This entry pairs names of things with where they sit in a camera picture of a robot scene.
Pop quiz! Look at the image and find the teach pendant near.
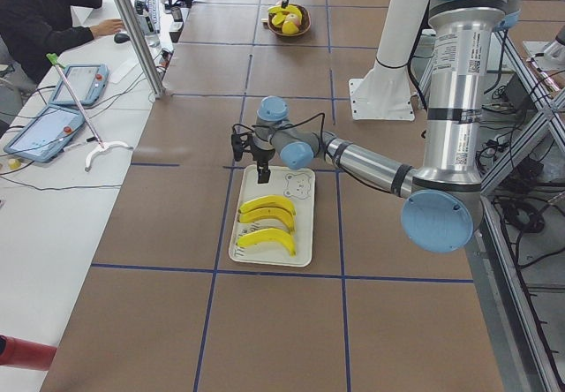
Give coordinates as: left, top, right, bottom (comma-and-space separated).
4, 104, 85, 163

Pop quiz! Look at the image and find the yellow starfruit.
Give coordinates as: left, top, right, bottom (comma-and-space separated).
267, 11, 288, 36

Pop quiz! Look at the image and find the seated person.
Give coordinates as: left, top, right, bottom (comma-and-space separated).
1, 0, 124, 84

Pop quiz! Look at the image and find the teach pendant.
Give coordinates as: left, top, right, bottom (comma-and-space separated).
4, 104, 85, 163
49, 64, 109, 108

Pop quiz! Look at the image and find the aluminium frame post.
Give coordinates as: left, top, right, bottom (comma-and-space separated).
114, 0, 164, 99

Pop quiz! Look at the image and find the yellow banana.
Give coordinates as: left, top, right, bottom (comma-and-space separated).
238, 194, 296, 215
267, 4, 303, 18

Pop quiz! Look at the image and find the yellow banana moved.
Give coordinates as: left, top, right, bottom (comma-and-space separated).
236, 228, 296, 256
238, 207, 295, 232

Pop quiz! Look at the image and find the brown wicker basket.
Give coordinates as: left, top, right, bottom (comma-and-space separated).
263, 4, 311, 37

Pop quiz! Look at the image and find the white bear plate tray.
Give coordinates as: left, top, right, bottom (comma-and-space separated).
229, 165, 315, 268

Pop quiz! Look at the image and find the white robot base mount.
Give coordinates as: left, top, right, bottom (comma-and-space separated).
349, 0, 429, 121

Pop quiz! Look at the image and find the red cylinder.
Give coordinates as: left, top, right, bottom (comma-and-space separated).
1, 335, 57, 371

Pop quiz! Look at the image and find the reacher grabber stick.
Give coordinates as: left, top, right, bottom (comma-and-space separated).
45, 52, 134, 173

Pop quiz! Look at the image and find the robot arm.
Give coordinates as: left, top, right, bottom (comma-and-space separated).
232, 0, 521, 253

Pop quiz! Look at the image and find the teach pendant far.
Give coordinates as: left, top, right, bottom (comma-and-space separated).
49, 64, 109, 108

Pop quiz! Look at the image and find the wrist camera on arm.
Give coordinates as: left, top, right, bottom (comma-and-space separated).
230, 132, 252, 162

